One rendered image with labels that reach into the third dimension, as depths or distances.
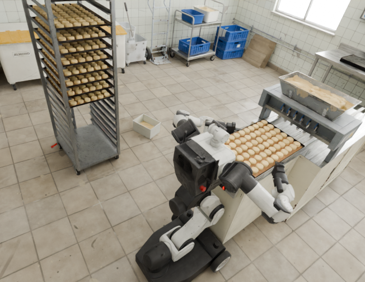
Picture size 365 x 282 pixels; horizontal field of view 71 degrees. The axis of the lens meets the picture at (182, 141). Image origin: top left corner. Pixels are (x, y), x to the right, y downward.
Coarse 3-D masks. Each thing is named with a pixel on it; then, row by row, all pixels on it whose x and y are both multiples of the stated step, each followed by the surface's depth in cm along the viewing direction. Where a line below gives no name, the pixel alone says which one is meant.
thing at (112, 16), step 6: (114, 0) 189; (114, 6) 192; (114, 12) 194; (114, 18) 197; (114, 24) 200; (114, 30) 202; (114, 36) 205; (114, 42) 208; (114, 48) 211; (114, 54) 214; (114, 60) 217; (114, 66) 220; (114, 72) 224; (114, 84) 232; (114, 90) 236
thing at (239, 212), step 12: (288, 168) 215; (264, 180) 190; (216, 192) 204; (240, 192) 181; (228, 204) 196; (240, 204) 187; (252, 204) 209; (228, 216) 201; (240, 216) 206; (252, 216) 233; (216, 228) 221; (228, 228) 207; (240, 228) 230
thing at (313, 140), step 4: (364, 108) 278; (356, 112) 268; (360, 112) 276; (308, 140) 218; (312, 140) 219; (316, 140) 225; (304, 144) 213; (308, 144) 215; (312, 144) 224; (304, 148) 214; (296, 152) 205; (300, 152) 213; (292, 156) 205; (284, 160) 197; (288, 160) 204; (272, 168) 189; (264, 172) 182; (268, 172) 188; (260, 176) 182; (256, 180) 181
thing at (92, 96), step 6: (48, 78) 250; (54, 84) 242; (102, 90) 242; (78, 96) 229; (84, 96) 230; (90, 96) 233; (96, 96) 233; (102, 96) 234; (108, 96) 238; (72, 102) 220; (78, 102) 223; (84, 102) 226
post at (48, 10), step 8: (48, 0) 163; (48, 8) 166; (48, 16) 168; (56, 40) 179; (56, 48) 182; (56, 56) 185; (64, 80) 199; (64, 88) 203; (64, 96) 207; (64, 104) 212; (72, 128) 228; (72, 136) 233; (72, 144) 240; (80, 168) 261
